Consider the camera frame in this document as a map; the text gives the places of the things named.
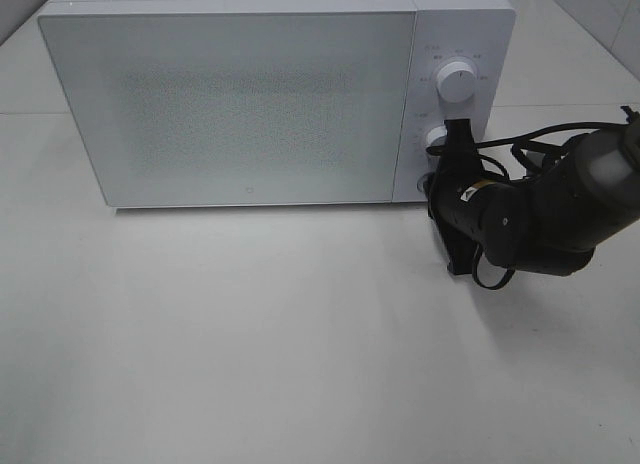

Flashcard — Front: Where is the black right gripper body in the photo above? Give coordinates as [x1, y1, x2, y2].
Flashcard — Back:
[428, 156, 505, 239]

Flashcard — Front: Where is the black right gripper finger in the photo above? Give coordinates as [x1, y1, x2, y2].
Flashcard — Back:
[426, 119, 482, 167]
[422, 178, 479, 276]

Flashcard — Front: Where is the white timer knob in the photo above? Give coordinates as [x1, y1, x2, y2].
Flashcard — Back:
[424, 125, 448, 156]

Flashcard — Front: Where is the round white door button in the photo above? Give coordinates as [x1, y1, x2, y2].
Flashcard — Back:
[417, 172, 434, 195]

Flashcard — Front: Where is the white microwave door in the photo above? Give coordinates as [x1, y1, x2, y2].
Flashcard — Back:
[39, 12, 415, 208]

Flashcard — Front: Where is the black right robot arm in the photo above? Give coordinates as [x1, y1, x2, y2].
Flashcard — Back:
[423, 111, 639, 286]

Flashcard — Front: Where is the upper white power knob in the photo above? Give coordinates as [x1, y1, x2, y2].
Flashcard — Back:
[435, 58, 477, 104]

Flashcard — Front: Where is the white microwave oven body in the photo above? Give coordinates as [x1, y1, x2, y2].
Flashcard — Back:
[38, 0, 516, 204]

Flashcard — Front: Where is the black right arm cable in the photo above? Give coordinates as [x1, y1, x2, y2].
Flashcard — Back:
[469, 106, 640, 290]

